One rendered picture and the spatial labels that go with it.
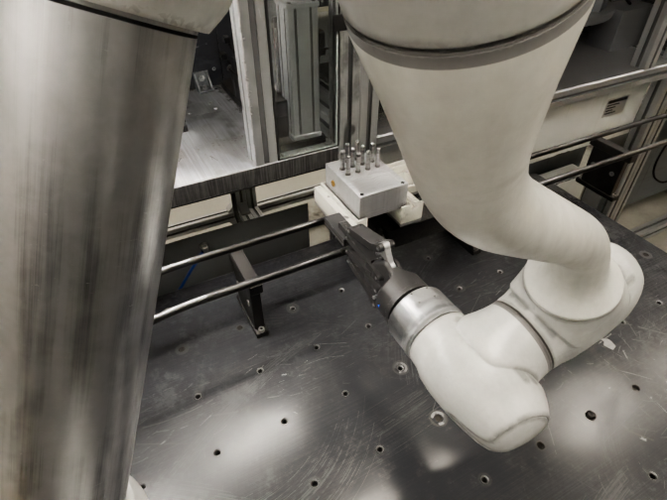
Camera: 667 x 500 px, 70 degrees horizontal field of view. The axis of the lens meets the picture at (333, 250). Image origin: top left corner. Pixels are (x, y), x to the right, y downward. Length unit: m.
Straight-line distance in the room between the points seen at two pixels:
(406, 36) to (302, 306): 0.79
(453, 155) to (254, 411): 0.64
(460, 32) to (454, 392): 0.44
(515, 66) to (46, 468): 0.34
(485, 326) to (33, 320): 0.45
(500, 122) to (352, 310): 0.74
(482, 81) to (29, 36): 0.19
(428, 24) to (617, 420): 0.79
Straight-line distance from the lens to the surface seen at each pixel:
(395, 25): 0.18
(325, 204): 0.87
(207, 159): 0.95
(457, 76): 0.19
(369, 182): 0.82
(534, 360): 0.58
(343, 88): 0.92
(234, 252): 0.87
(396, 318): 0.62
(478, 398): 0.55
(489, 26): 0.18
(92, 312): 0.30
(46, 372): 0.32
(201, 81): 1.28
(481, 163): 0.24
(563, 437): 0.85
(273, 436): 0.78
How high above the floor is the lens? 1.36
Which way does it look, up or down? 40 degrees down
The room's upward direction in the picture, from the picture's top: straight up
